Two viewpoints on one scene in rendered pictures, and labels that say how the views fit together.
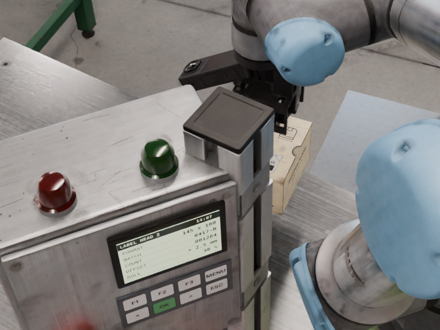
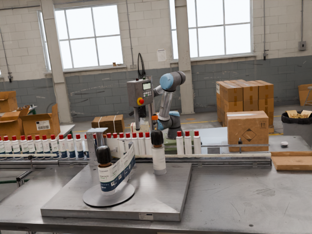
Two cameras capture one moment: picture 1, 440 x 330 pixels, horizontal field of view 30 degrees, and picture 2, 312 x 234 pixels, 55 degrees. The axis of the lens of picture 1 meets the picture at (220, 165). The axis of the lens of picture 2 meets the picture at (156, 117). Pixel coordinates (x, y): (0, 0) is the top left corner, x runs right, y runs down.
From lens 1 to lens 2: 2.02 m
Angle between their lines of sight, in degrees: 40
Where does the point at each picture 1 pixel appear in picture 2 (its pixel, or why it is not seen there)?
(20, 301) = (136, 88)
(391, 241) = (164, 84)
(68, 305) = (139, 91)
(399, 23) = (157, 89)
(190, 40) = not seen: hidden behind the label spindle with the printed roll
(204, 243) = (149, 86)
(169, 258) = (146, 87)
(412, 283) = (167, 85)
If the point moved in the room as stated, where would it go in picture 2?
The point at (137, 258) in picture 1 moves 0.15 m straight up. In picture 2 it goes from (144, 86) to (142, 66)
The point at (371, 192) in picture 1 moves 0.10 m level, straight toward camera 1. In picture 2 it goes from (161, 81) to (163, 83)
